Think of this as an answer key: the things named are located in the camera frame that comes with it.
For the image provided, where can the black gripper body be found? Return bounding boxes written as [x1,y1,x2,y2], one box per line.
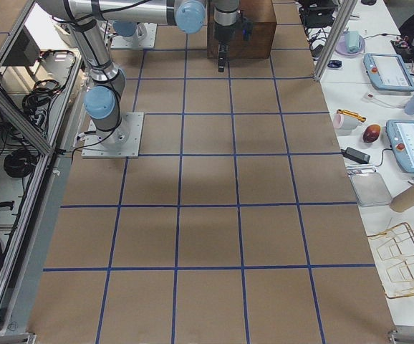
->
[214,21,236,45]

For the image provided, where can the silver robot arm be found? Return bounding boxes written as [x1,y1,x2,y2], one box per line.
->
[38,1,209,150]

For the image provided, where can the dark wooden drawer cabinet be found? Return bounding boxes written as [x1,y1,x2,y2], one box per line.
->
[207,1,276,60]

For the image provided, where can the small blue black device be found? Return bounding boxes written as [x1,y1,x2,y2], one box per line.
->
[327,59,342,70]

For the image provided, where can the purple plate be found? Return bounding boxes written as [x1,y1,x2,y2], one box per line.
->
[335,32,365,57]

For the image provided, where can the teal box on plate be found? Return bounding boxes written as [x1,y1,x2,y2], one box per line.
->
[344,31,361,54]

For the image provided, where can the pink white mug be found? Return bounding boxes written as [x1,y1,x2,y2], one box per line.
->
[332,113,361,130]

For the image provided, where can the gold metal tool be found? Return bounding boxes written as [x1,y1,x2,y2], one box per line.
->
[337,109,367,123]

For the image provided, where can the black power adapter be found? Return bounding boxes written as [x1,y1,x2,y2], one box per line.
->
[341,147,370,164]

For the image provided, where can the blue teach pendant far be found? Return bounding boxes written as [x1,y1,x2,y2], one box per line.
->
[363,53,414,92]

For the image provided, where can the blue teach pendant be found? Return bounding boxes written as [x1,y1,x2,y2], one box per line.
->
[363,53,414,92]
[385,120,414,173]

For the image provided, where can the red mango fruit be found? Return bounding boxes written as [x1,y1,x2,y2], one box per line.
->
[362,124,381,143]

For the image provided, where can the silver metal tin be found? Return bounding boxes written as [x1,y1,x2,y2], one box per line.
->
[350,172,392,207]

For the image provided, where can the blue teach pendant near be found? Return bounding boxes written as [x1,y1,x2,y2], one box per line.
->
[385,120,414,173]

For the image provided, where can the aluminium frame post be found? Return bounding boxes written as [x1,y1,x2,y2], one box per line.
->
[314,0,357,81]

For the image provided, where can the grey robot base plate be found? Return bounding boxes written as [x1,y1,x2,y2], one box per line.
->
[81,113,144,158]

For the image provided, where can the gold wire rack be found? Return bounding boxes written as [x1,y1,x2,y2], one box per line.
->
[367,222,414,300]

